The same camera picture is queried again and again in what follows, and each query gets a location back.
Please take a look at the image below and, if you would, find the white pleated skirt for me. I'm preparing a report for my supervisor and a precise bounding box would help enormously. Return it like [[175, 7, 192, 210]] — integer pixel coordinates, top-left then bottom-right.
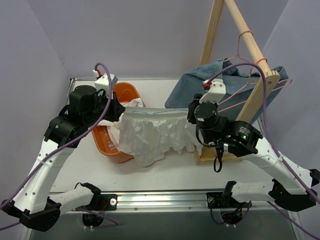
[[98, 97, 144, 151]]

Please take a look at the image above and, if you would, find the blue wire hanger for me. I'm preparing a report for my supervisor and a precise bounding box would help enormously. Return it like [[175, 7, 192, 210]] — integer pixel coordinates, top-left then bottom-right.
[[132, 109, 179, 115]]

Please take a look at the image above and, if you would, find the white ruffled skirt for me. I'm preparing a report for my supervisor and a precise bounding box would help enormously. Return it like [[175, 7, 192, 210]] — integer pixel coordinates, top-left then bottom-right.
[[119, 107, 203, 167]]

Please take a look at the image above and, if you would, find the pink wire hanger front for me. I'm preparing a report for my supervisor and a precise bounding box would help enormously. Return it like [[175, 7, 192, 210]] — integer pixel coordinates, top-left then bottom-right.
[[218, 66, 293, 115]]

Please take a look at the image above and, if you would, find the pink wire hanger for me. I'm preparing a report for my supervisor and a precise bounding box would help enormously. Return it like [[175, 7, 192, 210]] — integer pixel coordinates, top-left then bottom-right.
[[218, 66, 293, 115], [223, 30, 254, 63]]

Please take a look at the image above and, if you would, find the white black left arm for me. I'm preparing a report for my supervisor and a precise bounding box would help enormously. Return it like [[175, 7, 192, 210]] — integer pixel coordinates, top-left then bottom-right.
[[1, 85, 125, 232]]

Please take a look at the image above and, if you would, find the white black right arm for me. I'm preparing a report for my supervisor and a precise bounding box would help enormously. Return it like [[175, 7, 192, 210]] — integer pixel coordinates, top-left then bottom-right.
[[187, 93, 320, 212]]

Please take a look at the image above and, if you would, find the orange plastic basket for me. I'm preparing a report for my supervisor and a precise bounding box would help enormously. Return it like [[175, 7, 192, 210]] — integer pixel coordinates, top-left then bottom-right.
[[92, 82, 140, 164]]

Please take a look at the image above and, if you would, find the wooden clothes rack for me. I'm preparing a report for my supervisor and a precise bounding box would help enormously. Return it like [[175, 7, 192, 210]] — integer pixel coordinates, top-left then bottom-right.
[[194, 0, 281, 166]]

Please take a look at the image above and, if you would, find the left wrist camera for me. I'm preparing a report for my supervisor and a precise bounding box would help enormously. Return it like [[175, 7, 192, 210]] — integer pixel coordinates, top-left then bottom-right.
[[92, 70, 118, 95]]

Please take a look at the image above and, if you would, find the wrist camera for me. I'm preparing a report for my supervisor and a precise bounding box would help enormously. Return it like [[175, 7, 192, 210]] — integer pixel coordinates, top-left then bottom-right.
[[199, 78, 226, 104], [92, 70, 118, 95]]

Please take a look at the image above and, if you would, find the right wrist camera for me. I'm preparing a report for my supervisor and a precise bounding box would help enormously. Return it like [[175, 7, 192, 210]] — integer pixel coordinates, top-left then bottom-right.
[[199, 78, 226, 104]]

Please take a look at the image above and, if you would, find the pink wire hanger rear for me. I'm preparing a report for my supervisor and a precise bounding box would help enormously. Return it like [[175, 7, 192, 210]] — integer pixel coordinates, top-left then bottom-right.
[[223, 30, 254, 63]]

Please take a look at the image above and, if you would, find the aluminium mounting rail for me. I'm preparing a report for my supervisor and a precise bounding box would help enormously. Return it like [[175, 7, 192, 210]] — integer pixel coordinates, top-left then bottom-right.
[[49, 189, 291, 216]]

